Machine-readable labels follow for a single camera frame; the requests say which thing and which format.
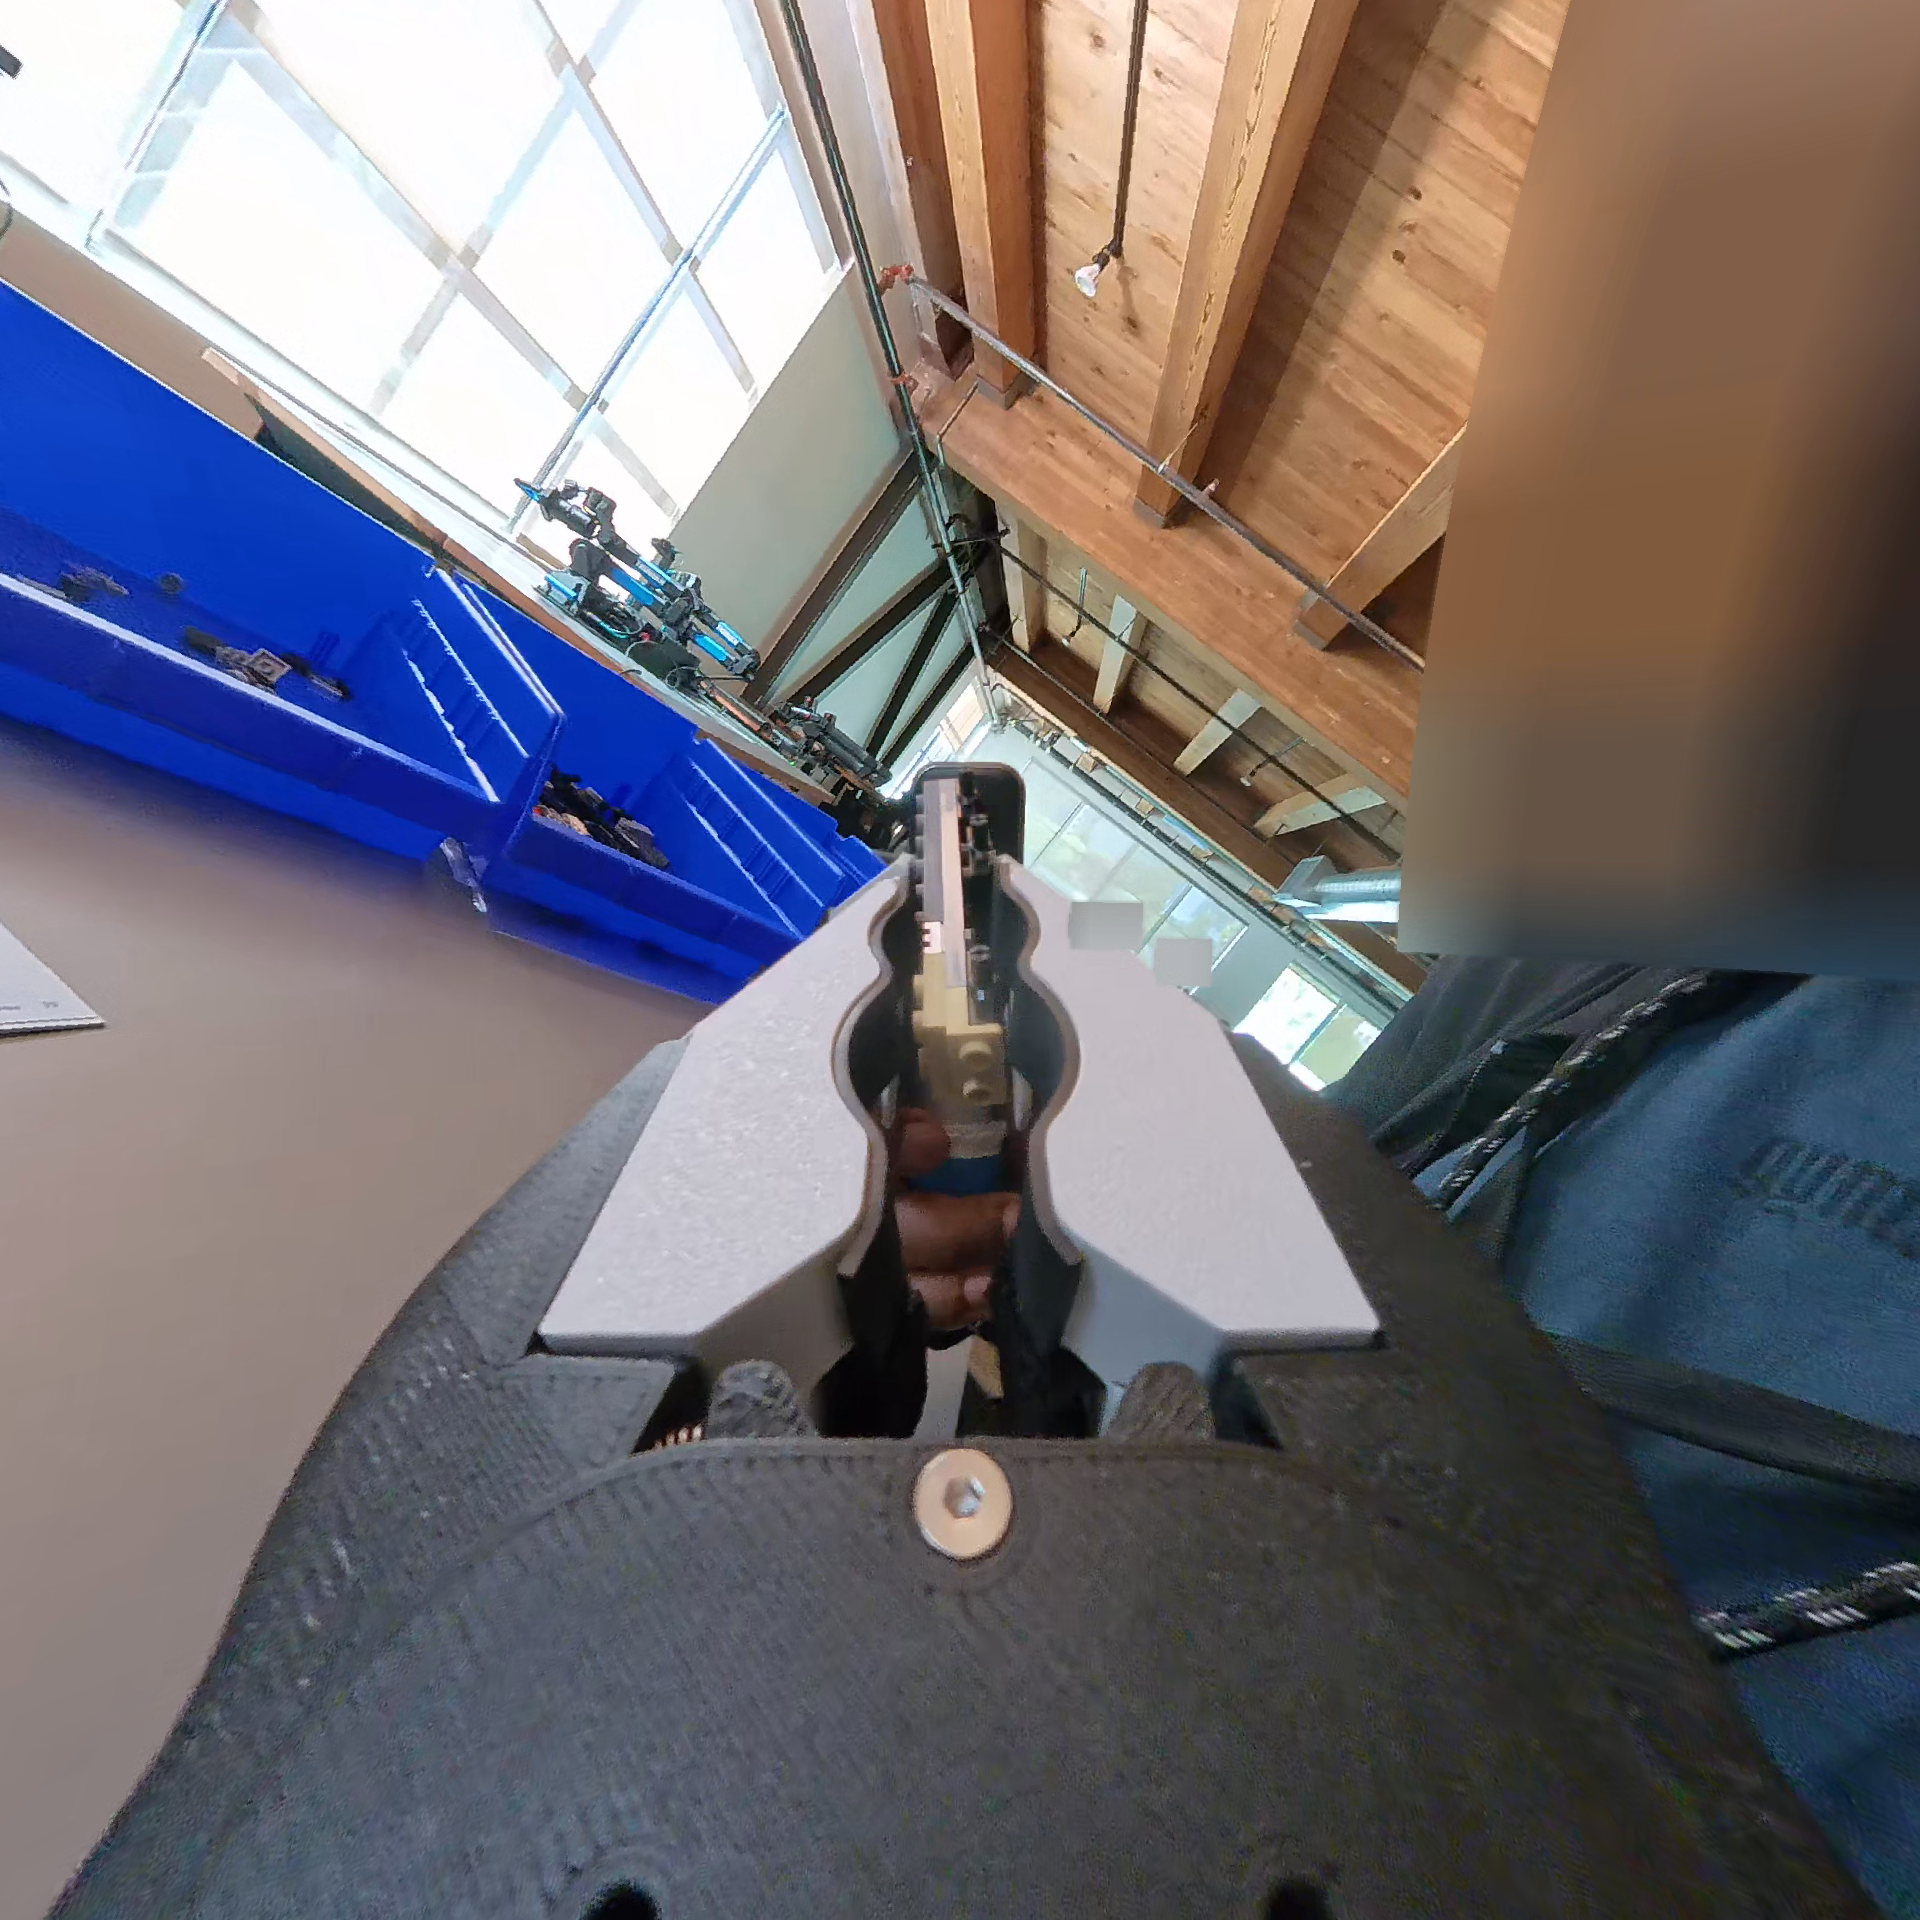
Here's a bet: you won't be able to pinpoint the person's blue hooded sweatshirt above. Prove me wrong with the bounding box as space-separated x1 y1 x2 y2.
1324 953 1920 1920

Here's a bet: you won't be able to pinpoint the blue black robot arms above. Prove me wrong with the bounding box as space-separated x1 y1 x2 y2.
515 479 758 683

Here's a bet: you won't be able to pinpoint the black shoulder strap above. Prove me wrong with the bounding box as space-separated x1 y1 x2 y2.
1543 1325 1920 1488

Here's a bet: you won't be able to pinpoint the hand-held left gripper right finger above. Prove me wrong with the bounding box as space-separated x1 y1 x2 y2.
1017 869 1380 1389

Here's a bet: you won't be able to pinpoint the grey tan toy brick assembly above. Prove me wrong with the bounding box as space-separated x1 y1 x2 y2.
904 782 1008 1125

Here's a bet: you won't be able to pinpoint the bright far windows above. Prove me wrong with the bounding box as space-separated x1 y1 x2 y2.
901 720 1396 1092

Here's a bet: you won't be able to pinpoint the person's right hand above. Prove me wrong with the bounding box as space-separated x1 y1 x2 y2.
887 1109 1022 1337

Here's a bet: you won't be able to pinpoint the black white drawstring cord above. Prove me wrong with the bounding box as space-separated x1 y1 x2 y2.
1416 973 1920 1657

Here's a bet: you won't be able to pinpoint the large paned window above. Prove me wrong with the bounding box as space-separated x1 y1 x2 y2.
0 0 850 549

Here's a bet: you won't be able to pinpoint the toy brick instruction booklet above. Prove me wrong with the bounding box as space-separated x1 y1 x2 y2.
0 921 108 1045

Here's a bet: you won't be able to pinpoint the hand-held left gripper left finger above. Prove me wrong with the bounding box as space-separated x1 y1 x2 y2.
534 864 901 1389

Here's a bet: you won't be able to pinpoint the silver air duct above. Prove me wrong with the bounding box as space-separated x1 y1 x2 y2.
1273 864 1409 935

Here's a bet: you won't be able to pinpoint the dark robot arms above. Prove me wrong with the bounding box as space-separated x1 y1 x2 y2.
758 692 901 805

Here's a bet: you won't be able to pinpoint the heap of dark toy bricks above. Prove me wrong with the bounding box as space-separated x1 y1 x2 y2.
533 772 671 871

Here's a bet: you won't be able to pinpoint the large blue plastic bin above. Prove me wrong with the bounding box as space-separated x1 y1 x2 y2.
0 277 567 865

